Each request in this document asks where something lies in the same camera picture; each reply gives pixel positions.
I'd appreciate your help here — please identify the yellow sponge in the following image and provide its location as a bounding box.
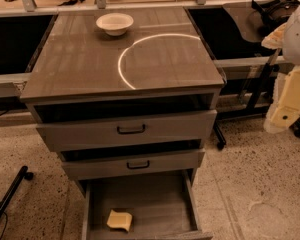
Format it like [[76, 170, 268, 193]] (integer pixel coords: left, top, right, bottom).
[[107, 210, 133, 232]]

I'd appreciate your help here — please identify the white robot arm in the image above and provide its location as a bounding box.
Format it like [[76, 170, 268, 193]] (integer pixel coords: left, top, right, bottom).
[[262, 5, 300, 134]]

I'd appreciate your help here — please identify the grey top drawer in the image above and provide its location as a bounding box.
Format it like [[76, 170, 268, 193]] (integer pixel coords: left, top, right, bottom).
[[37, 110, 216, 152]]

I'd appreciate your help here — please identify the grey drawer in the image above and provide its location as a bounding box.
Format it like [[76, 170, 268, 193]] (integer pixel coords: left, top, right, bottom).
[[62, 149, 204, 180], [37, 110, 216, 152], [82, 170, 213, 240]]

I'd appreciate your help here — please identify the grey middle drawer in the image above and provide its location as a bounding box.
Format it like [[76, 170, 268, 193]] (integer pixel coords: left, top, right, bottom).
[[62, 149, 204, 180]]

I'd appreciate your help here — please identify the grey drawer cabinet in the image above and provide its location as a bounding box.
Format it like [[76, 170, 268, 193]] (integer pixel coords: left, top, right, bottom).
[[19, 6, 226, 192]]

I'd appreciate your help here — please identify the grey bottom drawer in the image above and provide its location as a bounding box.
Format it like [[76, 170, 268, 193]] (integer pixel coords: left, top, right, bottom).
[[82, 170, 213, 240]]

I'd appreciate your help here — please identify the dark side table on stand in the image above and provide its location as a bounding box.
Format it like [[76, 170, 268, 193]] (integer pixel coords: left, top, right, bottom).
[[213, 1, 300, 150]]

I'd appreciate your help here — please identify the black VR headset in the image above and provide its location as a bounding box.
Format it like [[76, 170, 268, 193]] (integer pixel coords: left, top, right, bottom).
[[251, 0, 300, 30]]

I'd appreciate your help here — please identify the white bowl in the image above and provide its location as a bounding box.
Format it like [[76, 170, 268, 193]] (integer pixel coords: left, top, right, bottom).
[[96, 13, 134, 36]]

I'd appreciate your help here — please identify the black stand leg left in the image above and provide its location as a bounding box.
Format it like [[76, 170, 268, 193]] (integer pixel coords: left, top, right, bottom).
[[0, 166, 34, 219]]

